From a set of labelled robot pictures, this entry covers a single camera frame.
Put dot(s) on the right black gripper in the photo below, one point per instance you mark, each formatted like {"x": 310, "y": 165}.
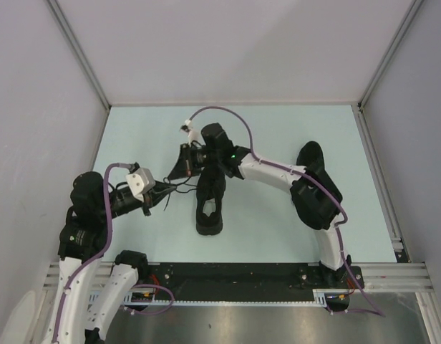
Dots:
{"x": 185, "y": 166}

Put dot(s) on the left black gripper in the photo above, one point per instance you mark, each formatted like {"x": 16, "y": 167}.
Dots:
{"x": 160, "y": 189}

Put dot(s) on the black sneaker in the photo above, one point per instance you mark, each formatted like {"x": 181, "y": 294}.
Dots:
{"x": 209, "y": 195}
{"x": 311, "y": 157}

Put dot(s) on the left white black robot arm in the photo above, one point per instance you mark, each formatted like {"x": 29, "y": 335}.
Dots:
{"x": 86, "y": 236}

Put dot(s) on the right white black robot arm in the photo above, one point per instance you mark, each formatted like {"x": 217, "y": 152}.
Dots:
{"x": 315, "y": 197}

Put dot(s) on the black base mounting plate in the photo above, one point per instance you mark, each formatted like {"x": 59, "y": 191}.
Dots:
{"x": 247, "y": 282}

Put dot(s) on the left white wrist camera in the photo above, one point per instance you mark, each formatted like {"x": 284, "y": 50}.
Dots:
{"x": 140, "y": 182}

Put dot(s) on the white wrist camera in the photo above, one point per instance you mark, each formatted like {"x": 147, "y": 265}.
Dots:
{"x": 188, "y": 129}
{"x": 140, "y": 182}

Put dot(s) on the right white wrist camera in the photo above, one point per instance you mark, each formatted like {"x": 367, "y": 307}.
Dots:
{"x": 188, "y": 129}

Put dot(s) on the white slotted cable duct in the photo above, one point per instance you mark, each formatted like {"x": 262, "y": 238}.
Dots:
{"x": 317, "y": 299}

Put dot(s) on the right aluminium side rail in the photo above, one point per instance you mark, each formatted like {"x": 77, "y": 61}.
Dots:
{"x": 388, "y": 210}

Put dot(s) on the left aluminium corner post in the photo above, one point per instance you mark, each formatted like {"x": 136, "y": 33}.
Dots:
{"x": 73, "y": 43}

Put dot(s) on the aluminium corner post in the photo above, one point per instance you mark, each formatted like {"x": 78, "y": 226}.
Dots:
{"x": 73, "y": 43}
{"x": 391, "y": 50}

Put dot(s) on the aluminium frame rail front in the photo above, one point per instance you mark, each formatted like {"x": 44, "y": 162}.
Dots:
{"x": 378, "y": 277}

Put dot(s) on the right aluminium corner post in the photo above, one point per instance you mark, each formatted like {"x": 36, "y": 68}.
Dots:
{"x": 391, "y": 50}

